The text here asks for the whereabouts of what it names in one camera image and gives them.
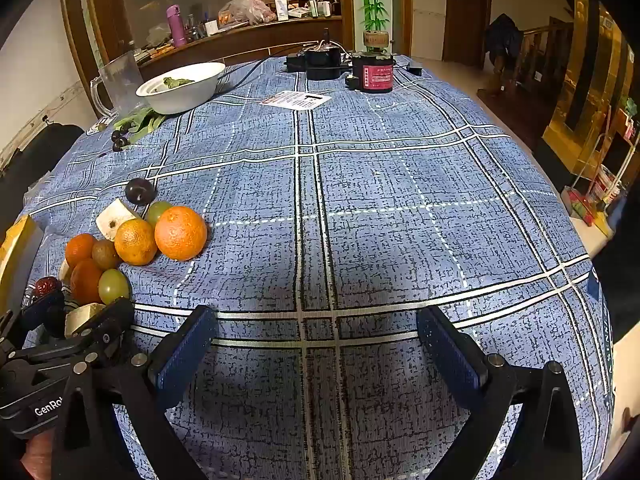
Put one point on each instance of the purple bottle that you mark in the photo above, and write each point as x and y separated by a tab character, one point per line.
176	27

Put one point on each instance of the brown wooden door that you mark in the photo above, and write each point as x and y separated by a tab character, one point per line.
465	20

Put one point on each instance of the green leaves in bowl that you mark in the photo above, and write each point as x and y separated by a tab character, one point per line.
172	82

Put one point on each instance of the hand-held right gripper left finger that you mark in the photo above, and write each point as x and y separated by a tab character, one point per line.
185	355

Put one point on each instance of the white fruit wedge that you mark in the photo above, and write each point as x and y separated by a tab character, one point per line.
114	217

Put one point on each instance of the medium orange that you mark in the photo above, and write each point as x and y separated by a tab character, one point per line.
135	242

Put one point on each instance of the black power adapter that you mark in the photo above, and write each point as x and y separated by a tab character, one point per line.
415	66
295	63

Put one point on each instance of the gold cardboard box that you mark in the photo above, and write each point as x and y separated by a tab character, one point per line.
17	255

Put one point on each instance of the clear glass mug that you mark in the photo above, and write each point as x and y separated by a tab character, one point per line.
120	80

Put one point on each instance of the clear plastic bag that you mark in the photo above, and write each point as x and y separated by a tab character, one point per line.
247	10

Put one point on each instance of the green plum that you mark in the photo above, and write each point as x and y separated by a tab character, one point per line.
157	211
114	286

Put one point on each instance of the white bowl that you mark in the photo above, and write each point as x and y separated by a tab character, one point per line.
190	95

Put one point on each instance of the red date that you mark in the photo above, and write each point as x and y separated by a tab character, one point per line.
47	285

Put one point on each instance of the green vegetable leaves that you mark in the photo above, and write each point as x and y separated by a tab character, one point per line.
142	120

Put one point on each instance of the thin white fruit slice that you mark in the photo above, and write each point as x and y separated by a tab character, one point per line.
64	271

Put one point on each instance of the wooden sideboard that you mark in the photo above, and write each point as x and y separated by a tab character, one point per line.
260	35

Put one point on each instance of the small orange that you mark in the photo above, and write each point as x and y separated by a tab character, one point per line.
86	282
79	250

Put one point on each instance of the white paper card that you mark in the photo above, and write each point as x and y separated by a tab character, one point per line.
300	101

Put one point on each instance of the red and black cylinder device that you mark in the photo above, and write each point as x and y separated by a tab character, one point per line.
375	77

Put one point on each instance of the black box device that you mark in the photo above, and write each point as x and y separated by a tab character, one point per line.
322	65

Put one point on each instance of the white and blue carton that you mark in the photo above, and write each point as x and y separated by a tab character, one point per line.
280	5

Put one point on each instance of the dark purple plum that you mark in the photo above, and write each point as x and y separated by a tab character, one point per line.
139	191

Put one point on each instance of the blue plaid tablecloth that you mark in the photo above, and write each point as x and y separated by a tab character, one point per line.
400	185

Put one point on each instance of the brown kiwi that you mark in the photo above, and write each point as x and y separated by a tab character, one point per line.
106	255

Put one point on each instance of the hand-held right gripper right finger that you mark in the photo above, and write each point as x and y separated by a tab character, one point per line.
450	355

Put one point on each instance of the white fruit piece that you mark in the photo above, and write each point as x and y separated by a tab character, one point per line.
80	317

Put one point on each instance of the person's left hand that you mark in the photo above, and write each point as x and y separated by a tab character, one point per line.
37	460

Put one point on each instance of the small brown pot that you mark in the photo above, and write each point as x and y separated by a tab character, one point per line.
375	40

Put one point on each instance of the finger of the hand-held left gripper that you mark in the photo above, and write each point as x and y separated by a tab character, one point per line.
42	306
106	324

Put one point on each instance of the dark jacket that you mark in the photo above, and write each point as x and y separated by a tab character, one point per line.
502	35

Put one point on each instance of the white cup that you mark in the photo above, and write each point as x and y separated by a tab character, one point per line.
211	26

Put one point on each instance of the large orange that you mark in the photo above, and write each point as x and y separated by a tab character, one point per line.
180	232

